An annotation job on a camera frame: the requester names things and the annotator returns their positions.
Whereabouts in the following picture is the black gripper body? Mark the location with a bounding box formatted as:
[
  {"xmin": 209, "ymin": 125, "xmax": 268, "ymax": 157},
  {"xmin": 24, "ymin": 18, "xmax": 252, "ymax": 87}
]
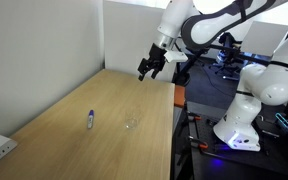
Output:
[{"xmin": 147, "ymin": 43, "xmax": 168, "ymax": 69}]

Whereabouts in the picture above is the grey marker with blue cap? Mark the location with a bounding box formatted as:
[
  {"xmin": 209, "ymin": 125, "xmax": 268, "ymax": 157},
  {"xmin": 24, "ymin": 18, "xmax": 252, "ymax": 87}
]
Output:
[{"xmin": 86, "ymin": 109, "xmax": 95, "ymax": 130}]

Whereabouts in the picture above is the clear glass cup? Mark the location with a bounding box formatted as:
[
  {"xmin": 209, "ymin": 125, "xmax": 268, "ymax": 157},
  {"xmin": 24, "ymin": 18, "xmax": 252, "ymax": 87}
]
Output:
[{"xmin": 123, "ymin": 108, "xmax": 144, "ymax": 131}]

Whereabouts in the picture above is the white partition panel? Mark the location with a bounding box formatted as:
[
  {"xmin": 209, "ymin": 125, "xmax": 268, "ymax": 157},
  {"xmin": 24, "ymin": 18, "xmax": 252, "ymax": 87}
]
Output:
[{"xmin": 103, "ymin": 0, "xmax": 177, "ymax": 83}]

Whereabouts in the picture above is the orange table edge pad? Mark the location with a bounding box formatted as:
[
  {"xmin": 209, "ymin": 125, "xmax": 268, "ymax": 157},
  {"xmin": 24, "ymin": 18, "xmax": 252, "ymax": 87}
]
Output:
[{"xmin": 173, "ymin": 84, "xmax": 187, "ymax": 108}]

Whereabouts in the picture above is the dark blue office chair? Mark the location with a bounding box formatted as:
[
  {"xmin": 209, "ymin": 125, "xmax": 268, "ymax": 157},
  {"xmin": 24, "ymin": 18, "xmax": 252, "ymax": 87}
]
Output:
[{"xmin": 213, "ymin": 31, "xmax": 244, "ymax": 81}]

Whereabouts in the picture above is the white angled board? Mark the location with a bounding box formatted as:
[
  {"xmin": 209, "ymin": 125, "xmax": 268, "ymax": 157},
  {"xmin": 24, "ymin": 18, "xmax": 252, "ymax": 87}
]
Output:
[{"xmin": 241, "ymin": 20, "xmax": 288, "ymax": 58}]

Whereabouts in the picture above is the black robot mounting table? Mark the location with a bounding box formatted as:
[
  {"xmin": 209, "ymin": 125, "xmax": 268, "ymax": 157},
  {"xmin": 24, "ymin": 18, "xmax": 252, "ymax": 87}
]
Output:
[{"xmin": 175, "ymin": 99, "xmax": 288, "ymax": 180}]

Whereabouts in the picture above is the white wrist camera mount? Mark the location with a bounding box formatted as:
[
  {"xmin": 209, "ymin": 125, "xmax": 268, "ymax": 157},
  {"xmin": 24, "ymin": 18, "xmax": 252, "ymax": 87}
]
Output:
[{"xmin": 163, "ymin": 49, "xmax": 189, "ymax": 64}]

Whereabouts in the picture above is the orange handled black clamp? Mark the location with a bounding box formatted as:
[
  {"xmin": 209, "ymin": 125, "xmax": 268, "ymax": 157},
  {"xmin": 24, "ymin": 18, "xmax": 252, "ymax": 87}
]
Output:
[
  {"xmin": 188, "ymin": 135, "xmax": 209, "ymax": 150},
  {"xmin": 187, "ymin": 112, "xmax": 202, "ymax": 122}
]

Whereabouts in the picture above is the black camera stand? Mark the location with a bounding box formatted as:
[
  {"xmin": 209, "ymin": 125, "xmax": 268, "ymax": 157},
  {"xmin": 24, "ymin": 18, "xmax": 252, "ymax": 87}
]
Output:
[{"xmin": 172, "ymin": 43, "xmax": 278, "ymax": 86}]

